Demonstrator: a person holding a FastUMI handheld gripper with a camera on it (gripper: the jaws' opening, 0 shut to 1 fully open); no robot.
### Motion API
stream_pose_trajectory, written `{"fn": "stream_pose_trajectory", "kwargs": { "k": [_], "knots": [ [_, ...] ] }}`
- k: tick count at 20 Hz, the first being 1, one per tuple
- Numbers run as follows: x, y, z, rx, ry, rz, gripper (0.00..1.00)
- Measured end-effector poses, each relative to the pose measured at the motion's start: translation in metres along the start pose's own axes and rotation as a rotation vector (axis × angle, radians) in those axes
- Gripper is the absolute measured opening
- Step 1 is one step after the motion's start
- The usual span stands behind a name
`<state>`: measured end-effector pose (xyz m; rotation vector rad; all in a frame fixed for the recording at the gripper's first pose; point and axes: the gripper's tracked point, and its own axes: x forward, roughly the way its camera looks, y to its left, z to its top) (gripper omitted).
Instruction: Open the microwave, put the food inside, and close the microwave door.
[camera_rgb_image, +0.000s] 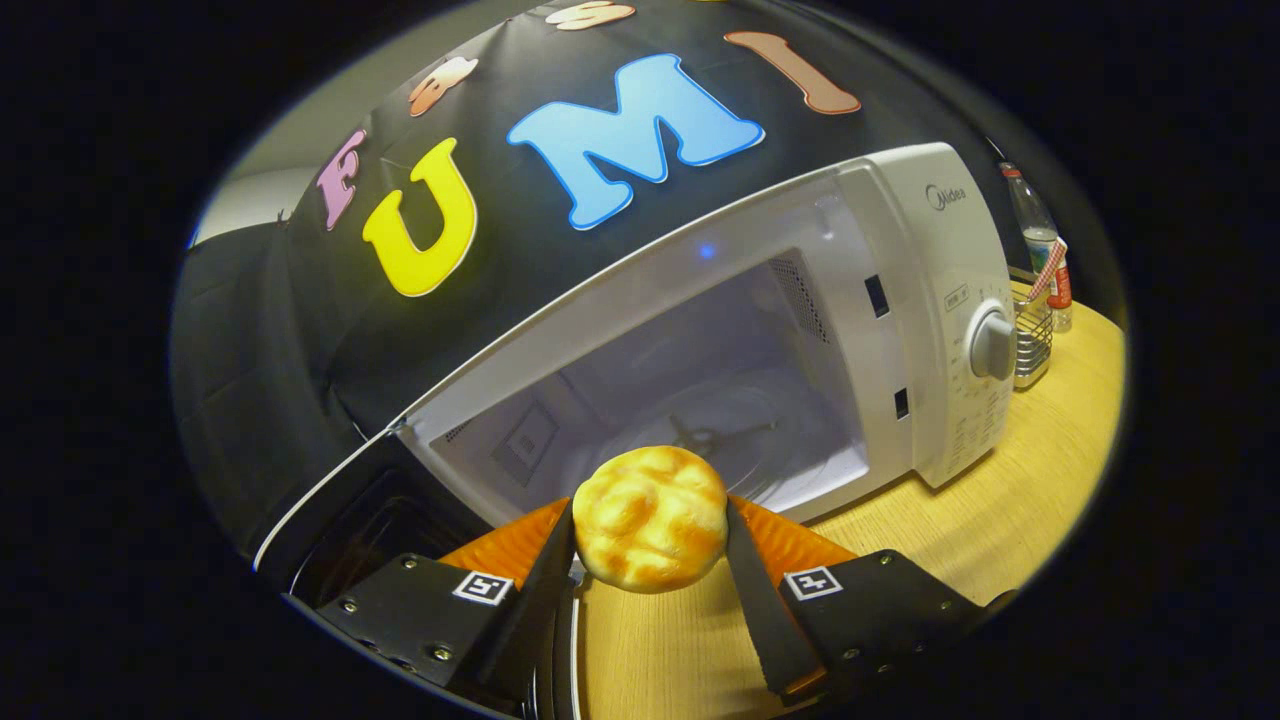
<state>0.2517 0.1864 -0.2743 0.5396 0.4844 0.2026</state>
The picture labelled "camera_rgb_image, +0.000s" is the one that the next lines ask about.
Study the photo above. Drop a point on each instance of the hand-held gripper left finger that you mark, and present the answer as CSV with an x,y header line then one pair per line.
x,y
545,600

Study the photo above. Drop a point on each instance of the clear bottle with red label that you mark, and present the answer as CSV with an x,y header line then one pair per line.
x,y
1030,215

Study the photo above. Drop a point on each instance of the golden bread roll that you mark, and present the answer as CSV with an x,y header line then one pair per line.
x,y
650,520

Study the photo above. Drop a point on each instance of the red striped straw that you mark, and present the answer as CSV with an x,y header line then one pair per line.
x,y
1048,270

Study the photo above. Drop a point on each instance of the white microwave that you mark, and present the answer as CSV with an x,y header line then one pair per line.
x,y
900,300

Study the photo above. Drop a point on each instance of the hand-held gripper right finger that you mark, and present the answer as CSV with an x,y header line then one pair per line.
x,y
765,620

